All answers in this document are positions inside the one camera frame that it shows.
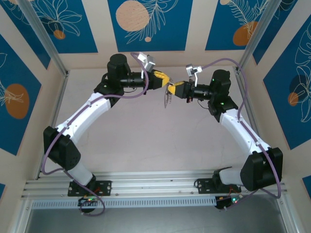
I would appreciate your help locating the small clear plastic bag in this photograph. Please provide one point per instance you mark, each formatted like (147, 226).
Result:
(168, 96)

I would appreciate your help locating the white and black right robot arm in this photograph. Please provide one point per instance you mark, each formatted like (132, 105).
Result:
(240, 131)

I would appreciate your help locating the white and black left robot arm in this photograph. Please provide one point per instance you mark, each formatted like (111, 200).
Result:
(82, 114)

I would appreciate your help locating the black controller board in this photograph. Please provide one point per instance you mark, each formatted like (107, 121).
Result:
(85, 201)
(223, 204)

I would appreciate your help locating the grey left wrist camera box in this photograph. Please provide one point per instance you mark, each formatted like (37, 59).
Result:
(150, 63)

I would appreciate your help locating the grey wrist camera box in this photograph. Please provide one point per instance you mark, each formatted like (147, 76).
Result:
(150, 63)
(190, 69)

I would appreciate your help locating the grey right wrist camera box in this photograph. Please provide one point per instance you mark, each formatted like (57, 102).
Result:
(190, 69)

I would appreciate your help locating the blue floral wall poster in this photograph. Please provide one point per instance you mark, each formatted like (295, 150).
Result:
(24, 121)
(218, 29)
(279, 109)
(73, 36)
(170, 36)
(22, 19)
(274, 29)

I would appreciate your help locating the aluminium side rail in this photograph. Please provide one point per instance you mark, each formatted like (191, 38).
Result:
(249, 109)
(55, 116)

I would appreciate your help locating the aluminium frame post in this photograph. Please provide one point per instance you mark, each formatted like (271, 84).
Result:
(49, 43)
(258, 34)

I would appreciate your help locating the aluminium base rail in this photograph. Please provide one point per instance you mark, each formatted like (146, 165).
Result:
(155, 184)

